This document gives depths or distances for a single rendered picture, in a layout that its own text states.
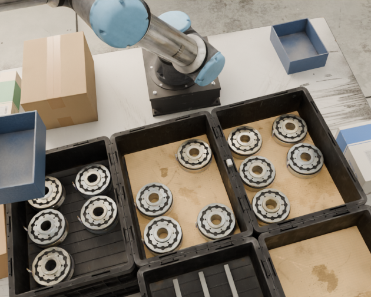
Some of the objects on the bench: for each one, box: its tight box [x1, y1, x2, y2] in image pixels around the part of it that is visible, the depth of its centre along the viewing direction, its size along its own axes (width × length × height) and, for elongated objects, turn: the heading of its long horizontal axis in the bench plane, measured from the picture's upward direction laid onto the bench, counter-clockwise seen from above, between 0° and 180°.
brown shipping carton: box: [21, 31, 98, 130], centre depth 154 cm, size 30×22×16 cm
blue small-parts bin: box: [270, 18, 329, 75], centre depth 161 cm, size 20×15×7 cm
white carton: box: [334, 120, 371, 193], centre depth 133 cm, size 20×12×9 cm, turn 14°
